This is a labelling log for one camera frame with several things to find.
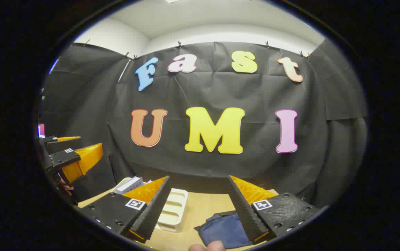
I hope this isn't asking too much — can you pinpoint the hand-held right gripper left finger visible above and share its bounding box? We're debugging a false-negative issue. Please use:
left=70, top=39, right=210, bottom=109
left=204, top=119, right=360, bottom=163
left=78, top=175, right=172, bottom=244

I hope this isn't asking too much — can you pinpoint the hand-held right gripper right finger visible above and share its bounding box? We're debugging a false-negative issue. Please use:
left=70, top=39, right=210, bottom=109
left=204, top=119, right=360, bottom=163
left=226, top=175, right=320, bottom=244

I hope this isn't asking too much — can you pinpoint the white bookshelf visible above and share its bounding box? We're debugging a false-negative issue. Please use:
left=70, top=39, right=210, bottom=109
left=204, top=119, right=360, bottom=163
left=112, top=177, right=189, bottom=233

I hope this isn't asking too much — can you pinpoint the blue schoolbag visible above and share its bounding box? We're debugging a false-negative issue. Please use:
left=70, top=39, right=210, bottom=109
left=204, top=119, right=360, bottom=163
left=194, top=210, right=253, bottom=249

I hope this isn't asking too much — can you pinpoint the book with illustrated purple cover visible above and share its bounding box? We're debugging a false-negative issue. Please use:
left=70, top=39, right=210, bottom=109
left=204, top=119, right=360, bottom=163
left=115, top=176, right=144, bottom=195

